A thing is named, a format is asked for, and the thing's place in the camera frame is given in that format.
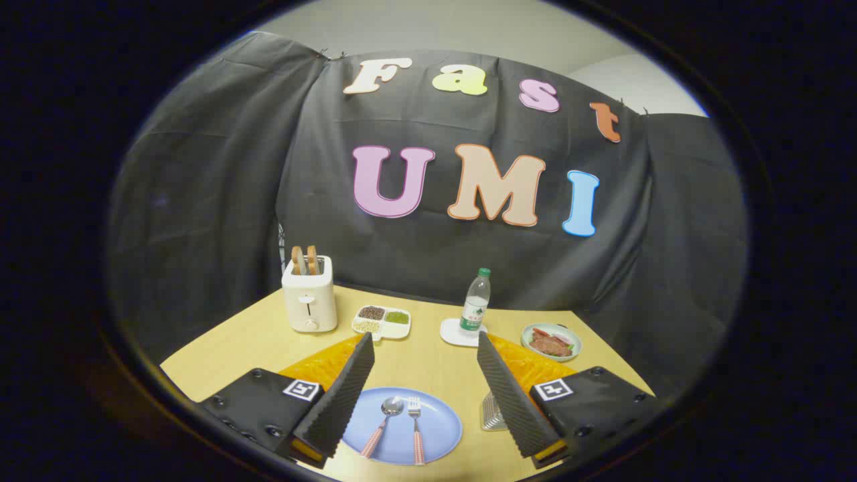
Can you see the blue plate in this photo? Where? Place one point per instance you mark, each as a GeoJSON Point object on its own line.
{"type": "Point", "coordinates": [438, 425]}

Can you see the white divided dish of beans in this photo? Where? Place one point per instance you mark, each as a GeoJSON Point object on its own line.
{"type": "Point", "coordinates": [381, 320]}

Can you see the white square coaster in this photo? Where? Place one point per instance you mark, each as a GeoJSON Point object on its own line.
{"type": "Point", "coordinates": [452, 333]}

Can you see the white toaster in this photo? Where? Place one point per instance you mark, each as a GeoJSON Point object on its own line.
{"type": "Point", "coordinates": [309, 298]}

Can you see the toasted bread slice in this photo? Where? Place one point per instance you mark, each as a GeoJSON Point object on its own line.
{"type": "Point", "coordinates": [297, 261]}
{"type": "Point", "coordinates": [312, 260]}

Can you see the clear water bottle green cap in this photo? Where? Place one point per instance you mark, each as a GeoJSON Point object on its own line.
{"type": "Point", "coordinates": [475, 301]}

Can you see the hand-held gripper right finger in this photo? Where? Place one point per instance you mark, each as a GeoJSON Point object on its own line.
{"type": "Point", "coordinates": [509, 395]}

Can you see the green plate of meat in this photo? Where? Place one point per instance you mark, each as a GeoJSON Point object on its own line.
{"type": "Point", "coordinates": [550, 343]}

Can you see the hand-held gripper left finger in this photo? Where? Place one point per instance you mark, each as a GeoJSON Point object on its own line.
{"type": "Point", "coordinates": [348, 388]}

